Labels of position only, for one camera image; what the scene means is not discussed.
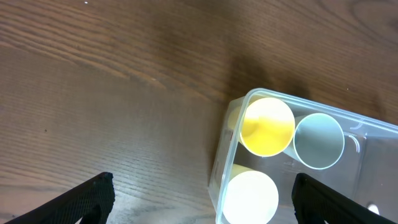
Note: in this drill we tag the yellow plastic cup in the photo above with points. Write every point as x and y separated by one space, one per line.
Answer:
268 127

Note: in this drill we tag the grey plastic cup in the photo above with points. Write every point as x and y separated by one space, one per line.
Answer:
318 141

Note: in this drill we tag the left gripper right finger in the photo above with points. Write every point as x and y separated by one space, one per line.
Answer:
315 202

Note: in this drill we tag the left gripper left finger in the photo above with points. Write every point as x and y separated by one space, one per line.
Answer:
89 202

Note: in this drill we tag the clear plastic container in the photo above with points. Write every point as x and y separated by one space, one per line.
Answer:
366 173

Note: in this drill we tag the white plastic cup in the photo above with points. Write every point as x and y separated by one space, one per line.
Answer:
251 197

